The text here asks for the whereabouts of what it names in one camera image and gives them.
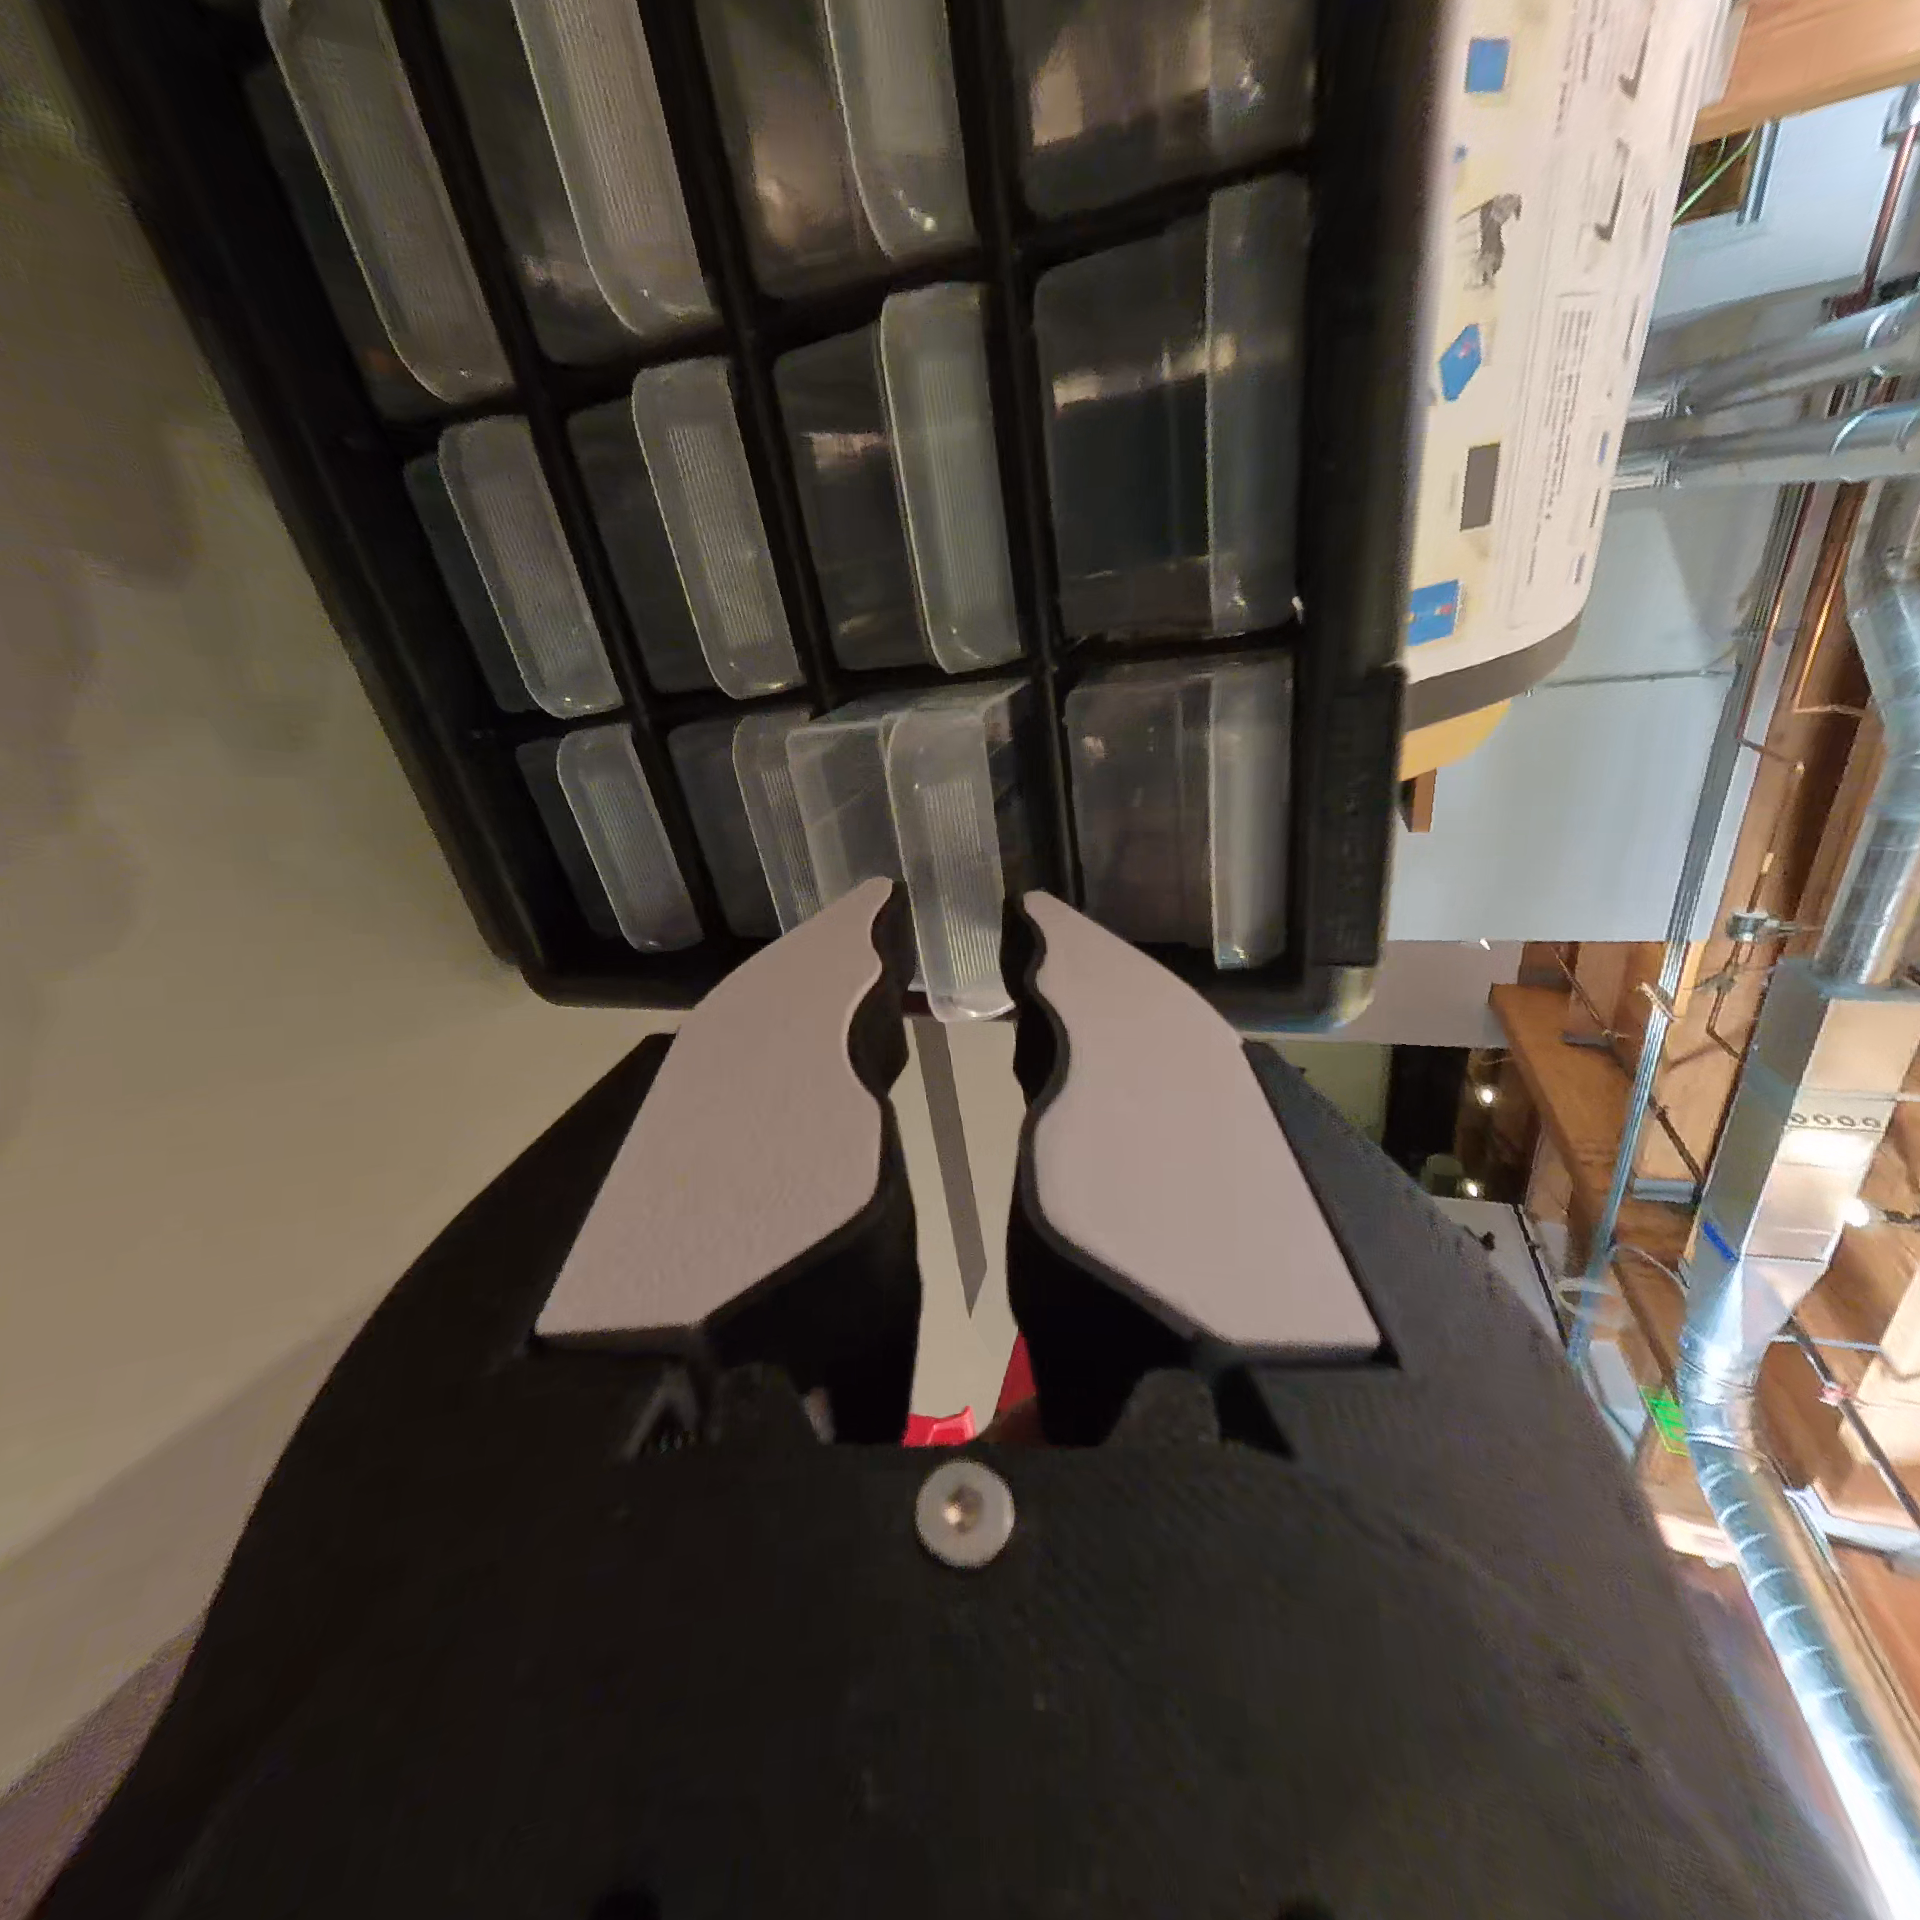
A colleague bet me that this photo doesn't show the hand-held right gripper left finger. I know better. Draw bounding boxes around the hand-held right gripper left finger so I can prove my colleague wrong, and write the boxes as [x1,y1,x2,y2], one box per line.
[533,874,921,1450]

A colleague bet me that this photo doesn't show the grid of clear cabinet drawers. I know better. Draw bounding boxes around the grid of clear cabinet drawers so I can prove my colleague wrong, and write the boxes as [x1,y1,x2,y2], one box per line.
[247,0,1313,962]

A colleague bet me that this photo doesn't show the black drawer cabinet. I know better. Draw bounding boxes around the black drawer cabinet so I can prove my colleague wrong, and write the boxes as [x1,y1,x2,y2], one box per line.
[89,0,1412,1037]

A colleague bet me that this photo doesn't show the small clear plastic drawer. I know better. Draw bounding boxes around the small clear plastic drawer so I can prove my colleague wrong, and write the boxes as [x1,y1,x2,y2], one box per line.
[784,680,1040,1028]

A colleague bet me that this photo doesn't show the silver rectangular duct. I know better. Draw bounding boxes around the silver rectangular duct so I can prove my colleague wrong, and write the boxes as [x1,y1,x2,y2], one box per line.
[1687,960,1920,1292]

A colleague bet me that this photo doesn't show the silver spiral ventilation duct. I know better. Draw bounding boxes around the silver spiral ventilation duct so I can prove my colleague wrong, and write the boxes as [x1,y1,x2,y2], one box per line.
[1670,496,1920,1846]

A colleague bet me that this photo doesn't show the large clear plastic drawer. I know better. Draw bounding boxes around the large clear plastic drawer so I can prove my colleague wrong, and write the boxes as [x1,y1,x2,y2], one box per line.
[1063,652,1299,969]

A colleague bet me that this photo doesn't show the silver ceiling pipes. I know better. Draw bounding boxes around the silver ceiling pipes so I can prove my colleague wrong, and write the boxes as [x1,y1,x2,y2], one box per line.
[1612,293,1920,489]

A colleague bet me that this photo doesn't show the printed instruction sheet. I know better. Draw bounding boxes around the printed instruction sheet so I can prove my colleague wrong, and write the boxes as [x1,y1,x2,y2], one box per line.
[1408,0,1741,683]

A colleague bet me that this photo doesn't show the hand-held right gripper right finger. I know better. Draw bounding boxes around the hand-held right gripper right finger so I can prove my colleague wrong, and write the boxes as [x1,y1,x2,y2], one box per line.
[1005,889,1382,1454]

